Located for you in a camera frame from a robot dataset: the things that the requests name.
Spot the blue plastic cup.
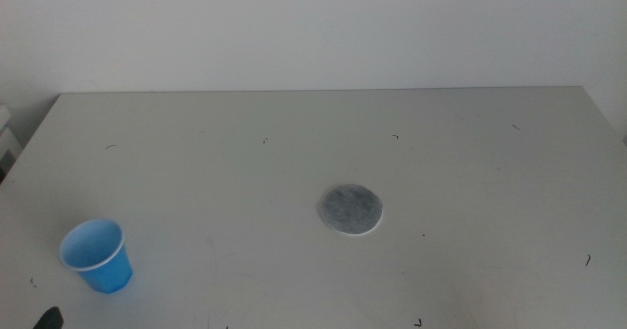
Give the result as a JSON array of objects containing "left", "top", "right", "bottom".
[{"left": 58, "top": 218, "right": 134, "bottom": 295}]

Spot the round grey cup mat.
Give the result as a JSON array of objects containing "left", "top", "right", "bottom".
[{"left": 317, "top": 183, "right": 384, "bottom": 237}]

